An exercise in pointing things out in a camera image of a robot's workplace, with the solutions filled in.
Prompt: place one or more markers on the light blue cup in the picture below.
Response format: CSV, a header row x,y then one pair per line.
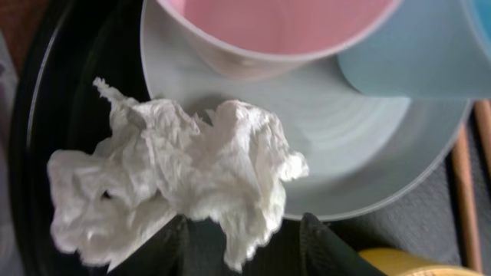
x,y
426,49

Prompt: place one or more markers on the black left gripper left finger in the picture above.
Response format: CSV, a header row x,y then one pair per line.
x,y
181,248

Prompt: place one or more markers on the black round tray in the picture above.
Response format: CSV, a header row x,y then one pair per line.
x,y
404,196

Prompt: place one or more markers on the white tissue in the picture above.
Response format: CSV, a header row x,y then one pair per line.
x,y
160,162

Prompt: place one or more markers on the grey round plate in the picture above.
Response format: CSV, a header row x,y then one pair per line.
x,y
362,152

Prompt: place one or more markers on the pink cup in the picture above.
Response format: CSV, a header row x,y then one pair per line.
x,y
257,39

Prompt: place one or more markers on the left wooden chopstick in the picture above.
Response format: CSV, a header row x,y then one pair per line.
x,y
462,169

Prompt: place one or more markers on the wooden chopstick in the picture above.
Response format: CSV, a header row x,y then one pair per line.
x,y
462,169
483,119

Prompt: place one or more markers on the yellow bowl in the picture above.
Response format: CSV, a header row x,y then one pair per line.
x,y
394,262

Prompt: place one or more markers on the right wooden chopstick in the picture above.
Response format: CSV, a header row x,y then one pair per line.
x,y
483,119

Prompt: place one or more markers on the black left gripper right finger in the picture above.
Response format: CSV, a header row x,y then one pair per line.
x,y
322,252

